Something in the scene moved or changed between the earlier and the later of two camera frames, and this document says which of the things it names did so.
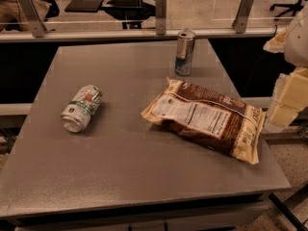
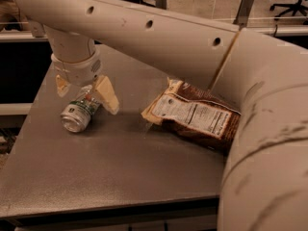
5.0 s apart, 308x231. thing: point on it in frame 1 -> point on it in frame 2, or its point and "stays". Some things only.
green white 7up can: [76, 115] stays
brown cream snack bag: [223, 122] stays
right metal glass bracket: [241, 20] stays
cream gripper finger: [276, 44] -> [62, 86]
